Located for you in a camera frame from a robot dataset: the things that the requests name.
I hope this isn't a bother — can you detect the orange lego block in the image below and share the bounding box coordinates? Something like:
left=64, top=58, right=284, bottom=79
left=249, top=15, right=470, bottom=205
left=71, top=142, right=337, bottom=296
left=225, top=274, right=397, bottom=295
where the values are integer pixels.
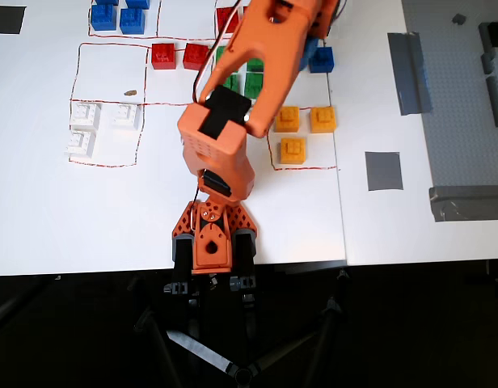
left=309, top=105, right=338, bottom=135
left=279, top=137, right=308, bottom=166
left=273, top=105, right=302, bottom=134

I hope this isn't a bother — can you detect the grey tape square marker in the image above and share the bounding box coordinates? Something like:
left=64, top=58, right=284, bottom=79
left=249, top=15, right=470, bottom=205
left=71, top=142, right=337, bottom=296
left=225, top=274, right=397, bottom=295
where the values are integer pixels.
left=364, top=151, right=405, bottom=192

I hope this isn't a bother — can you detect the white lego block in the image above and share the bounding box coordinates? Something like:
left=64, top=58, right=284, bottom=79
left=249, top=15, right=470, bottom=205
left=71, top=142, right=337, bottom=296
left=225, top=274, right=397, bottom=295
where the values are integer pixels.
left=63, top=129, right=98, bottom=159
left=110, top=102, right=142, bottom=132
left=69, top=101, right=103, bottom=133

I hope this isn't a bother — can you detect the grey black table clamp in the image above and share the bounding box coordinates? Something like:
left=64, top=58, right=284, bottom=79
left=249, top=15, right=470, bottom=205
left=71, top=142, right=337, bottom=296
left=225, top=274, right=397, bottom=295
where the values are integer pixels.
left=228, top=227, right=259, bottom=293
left=163, top=233, right=196, bottom=297

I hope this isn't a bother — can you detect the black tripod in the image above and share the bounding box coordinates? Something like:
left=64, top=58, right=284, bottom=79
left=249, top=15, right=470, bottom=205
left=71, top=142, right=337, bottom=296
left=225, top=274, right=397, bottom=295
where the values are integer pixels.
left=126, top=272, right=352, bottom=388

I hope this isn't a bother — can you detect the long grey tape strip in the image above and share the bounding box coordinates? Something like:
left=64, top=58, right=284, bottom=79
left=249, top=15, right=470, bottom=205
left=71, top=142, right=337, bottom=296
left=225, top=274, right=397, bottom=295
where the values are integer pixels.
left=386, top=31, right=434, bottom=117

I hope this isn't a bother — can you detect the grey lego baseplate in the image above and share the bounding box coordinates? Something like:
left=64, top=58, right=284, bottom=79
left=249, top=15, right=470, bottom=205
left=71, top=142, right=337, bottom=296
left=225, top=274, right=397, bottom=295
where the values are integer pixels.
left=401, top=0, right=498, bottom=205

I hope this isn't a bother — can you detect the wide grey tape strip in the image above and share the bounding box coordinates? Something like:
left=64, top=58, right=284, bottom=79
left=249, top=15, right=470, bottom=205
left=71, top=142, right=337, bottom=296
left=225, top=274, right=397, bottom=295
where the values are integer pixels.
left=428, top=184, right=498, bottom=223

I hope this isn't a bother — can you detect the black tape patch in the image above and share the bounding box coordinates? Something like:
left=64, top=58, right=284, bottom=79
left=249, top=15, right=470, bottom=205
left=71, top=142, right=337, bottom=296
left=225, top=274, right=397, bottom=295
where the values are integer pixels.
left=0, top=5, right=27, bottom=35

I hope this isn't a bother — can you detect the black lego wall piece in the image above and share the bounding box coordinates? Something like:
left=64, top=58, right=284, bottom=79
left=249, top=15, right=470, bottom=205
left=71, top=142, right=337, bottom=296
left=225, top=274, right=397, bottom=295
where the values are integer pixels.
left=478, top=21, right=498, bottom=54

